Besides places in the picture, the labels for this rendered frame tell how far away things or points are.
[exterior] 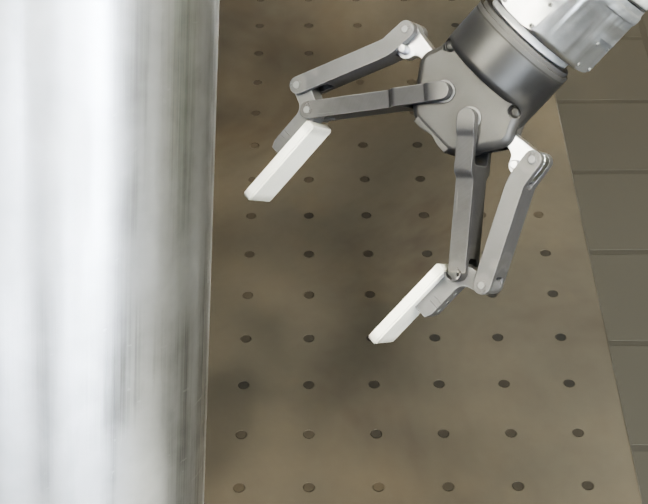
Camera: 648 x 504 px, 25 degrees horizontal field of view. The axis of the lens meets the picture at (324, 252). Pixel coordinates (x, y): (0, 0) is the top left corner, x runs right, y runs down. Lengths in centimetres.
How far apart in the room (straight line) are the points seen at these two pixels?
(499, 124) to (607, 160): 157
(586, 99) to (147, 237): 219
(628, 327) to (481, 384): 109
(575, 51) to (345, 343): 35
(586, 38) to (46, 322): 52
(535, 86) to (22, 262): 52
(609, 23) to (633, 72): 181
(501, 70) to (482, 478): 31
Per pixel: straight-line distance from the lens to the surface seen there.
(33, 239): 47
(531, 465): 108
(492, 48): 92
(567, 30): 91
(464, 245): 94
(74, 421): 49
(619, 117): 261
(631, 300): 225
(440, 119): 95
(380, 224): 126
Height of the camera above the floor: 152
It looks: 42 degrees down
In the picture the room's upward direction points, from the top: straight up
